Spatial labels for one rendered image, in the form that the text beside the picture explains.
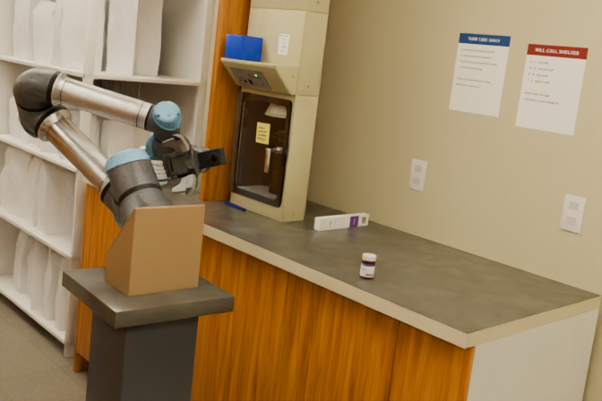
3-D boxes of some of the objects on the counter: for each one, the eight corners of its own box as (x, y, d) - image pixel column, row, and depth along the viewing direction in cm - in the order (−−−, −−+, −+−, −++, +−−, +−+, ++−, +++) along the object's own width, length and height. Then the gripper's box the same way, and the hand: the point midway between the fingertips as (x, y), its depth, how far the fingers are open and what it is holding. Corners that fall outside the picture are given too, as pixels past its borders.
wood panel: (291, 194, 330) (329, -135, 308) (296, 196, 328) (334, -136, 306) (199, 200, 297) (235, -170, 275) (203, 201, 295) (240, -171, 273)
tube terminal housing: (277, 200, 315) (297, 15, 303) (330, 217, 291) (355, 19, 279) (229, 202, 298) (249, 7, 286) (281, 222, 274) (305, 10, 262)
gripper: (182, 200, 207) (164, 208, 187) (167, 131, 206) (147, 131, 186) (211, 194, 206) (196, 201, 187) (196, 124, 205) (180, 123, 186)
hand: (183, 164), depth 186 cm, fingers open, 14 cm apart
